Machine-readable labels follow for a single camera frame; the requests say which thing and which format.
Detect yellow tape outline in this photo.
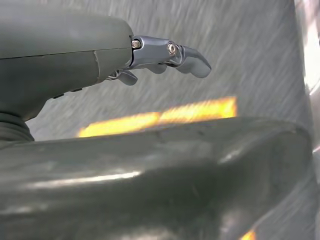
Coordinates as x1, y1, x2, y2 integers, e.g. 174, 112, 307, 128
76, 96, 257, 240

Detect steel workbench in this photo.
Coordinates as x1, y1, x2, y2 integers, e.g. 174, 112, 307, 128
25, 0, 320, 240

